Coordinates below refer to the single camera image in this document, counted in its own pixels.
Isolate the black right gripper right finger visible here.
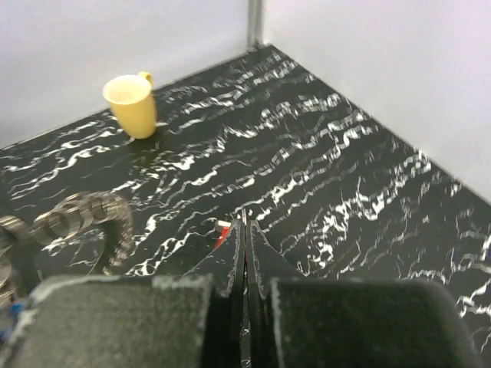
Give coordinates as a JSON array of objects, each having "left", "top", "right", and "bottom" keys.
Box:
[{"left": 245, "top": 220, "right": 305, "bottom": 367}]

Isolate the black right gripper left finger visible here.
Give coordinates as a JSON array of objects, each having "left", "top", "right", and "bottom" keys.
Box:
[{"left": 187, "top": 219, "right": 244, "bottom": 367}]

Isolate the red plastic key tag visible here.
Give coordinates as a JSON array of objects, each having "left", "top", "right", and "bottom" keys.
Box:
[{"left": 214, "top": 220, "right": 231, "bottom": 248}]

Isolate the blue plastic key tag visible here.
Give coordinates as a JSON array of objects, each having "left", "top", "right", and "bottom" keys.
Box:
[{"left": 0, "top": 301, "right": 25, "bottom": 346}]

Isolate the yellow mug on table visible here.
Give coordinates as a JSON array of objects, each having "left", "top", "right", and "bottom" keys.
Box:
[{"left": 102, "top": 71, "right": 157, "bottom": 140}]

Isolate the left aluminium frame post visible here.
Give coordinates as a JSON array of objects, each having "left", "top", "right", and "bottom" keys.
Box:
[{"left": 246, "top": 0, "right": 264, "bottom": 52}]

